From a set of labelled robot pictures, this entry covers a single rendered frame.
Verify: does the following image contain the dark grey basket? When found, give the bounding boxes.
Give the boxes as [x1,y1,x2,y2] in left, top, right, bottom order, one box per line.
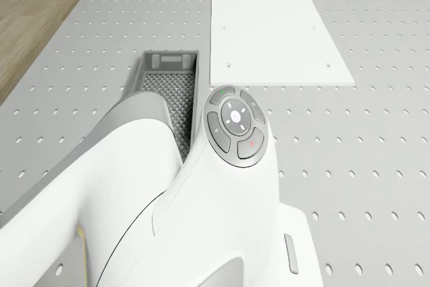
[126,50,201,162]

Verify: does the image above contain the white board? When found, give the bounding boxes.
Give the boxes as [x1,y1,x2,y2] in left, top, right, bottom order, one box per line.
[209,0,356,87]

